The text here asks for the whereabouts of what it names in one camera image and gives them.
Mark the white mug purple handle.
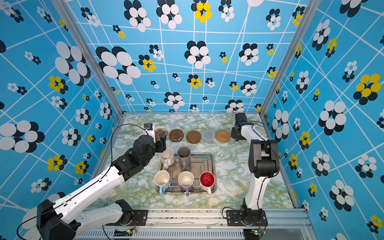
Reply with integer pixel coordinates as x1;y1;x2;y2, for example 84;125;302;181
178;171;195;197

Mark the round brown coaster front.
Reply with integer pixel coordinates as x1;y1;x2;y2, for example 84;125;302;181
169;129;184;143

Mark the aluminium front frame rail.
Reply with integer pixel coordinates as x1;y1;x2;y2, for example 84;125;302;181
76;209;317;240

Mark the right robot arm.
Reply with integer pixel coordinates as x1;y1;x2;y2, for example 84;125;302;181
231;113;280;227

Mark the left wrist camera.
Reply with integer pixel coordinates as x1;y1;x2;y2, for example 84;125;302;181
144;123;155;136

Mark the woven rattan coaster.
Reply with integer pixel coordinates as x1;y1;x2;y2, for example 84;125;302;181
216;130;231;143

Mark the grey silicone round coaster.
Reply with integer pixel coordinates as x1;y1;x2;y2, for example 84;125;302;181
201;130;216;142

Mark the paw print wooden coaster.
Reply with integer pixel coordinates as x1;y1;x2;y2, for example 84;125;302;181
155;129;168;141

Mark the white speckled mug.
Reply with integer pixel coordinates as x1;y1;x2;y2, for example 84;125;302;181
159;147;175;170

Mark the grey metallic mug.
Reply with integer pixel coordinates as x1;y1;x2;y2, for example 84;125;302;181
177;147;192;170

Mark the metal serving tray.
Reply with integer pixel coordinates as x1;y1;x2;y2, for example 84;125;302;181
156;153;217;196

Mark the red interior white mug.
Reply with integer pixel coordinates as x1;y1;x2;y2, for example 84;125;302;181
200;172;216;195

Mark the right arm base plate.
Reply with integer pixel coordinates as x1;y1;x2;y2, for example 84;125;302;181
225;209;268;228

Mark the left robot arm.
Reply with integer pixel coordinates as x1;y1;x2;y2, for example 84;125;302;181
37;135;167;240

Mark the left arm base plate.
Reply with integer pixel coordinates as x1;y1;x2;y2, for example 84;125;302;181
107;210;149;227

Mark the round brown coaster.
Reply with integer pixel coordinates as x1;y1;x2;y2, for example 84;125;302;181
186;131;202;144
169;129;184;143

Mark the white mug blue handle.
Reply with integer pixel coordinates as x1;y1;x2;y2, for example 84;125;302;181
154;170;171;195

